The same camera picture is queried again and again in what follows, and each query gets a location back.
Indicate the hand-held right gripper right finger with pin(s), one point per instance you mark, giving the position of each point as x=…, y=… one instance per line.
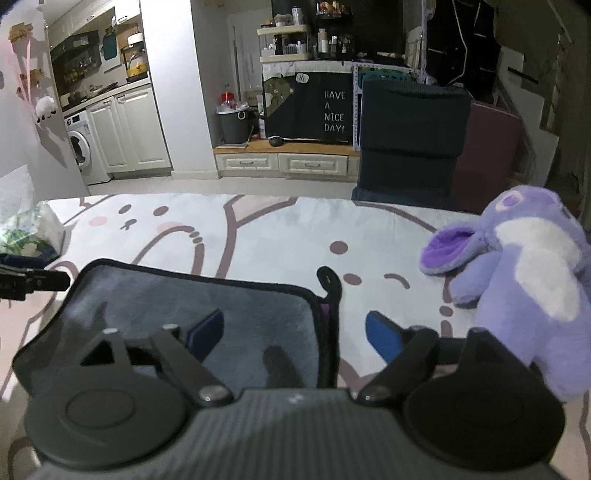
x=382, y=334

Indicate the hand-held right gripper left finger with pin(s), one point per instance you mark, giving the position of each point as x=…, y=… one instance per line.
x=207, y=331

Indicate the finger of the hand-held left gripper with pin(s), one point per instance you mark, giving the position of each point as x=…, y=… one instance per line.
x=44, y=278

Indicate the grey towel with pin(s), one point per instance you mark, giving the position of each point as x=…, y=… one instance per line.
x=194, y=304

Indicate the green patterned tissue pack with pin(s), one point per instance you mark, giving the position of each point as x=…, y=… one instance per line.
x=27, y=228

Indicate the white cartoon printed blanket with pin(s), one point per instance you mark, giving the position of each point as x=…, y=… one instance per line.
x=258, y=230

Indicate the white washing machine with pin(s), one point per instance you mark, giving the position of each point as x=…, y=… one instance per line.
x=83, y=143

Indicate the purple plush toy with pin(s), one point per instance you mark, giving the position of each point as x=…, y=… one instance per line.
x=531, y=277

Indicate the white kitchen cabinet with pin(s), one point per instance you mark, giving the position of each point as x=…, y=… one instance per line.
x=127, y=129

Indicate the small white plush toy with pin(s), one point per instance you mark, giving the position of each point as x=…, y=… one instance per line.
x=46, y=107

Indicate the low wooden drawer cabinet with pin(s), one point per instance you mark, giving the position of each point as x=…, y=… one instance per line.
x=286, y=161

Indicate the dark folded cushion chair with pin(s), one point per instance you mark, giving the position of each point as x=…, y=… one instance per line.
x=411, y=138

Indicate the small dark round object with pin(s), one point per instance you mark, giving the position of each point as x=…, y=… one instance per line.
x=275, y=141

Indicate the grey trash bin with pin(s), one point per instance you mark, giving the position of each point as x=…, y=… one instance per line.
x=236, y=124

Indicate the maroon board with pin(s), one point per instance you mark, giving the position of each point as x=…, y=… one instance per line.
x=494, y=152

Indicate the black range hood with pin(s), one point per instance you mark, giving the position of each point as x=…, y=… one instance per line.
x=74, y=46

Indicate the glass kettle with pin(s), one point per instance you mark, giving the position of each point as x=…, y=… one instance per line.
x=136, y=62

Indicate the dark printed curtain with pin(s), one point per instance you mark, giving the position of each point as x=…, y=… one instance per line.
x=314, y=106

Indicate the white shelf rack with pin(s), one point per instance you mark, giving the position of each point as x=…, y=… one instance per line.
x=284, y=44

